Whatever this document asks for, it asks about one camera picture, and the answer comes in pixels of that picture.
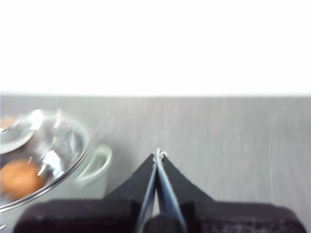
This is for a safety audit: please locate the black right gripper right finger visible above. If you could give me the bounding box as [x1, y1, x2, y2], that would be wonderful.
[157, 152, 308, 233]

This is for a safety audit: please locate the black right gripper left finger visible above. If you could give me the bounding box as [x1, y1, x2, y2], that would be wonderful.
[13, 152, 158, 233]

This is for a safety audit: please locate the glass lid with green knob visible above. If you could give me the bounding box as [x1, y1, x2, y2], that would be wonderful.
[0, 108, 95, 212]

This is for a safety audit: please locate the brown potato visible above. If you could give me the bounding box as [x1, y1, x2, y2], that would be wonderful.
[0, 159, 47, 201]

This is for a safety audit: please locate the pale green electric cooking pot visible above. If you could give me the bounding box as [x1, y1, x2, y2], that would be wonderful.
[0, 144, 113, 230]

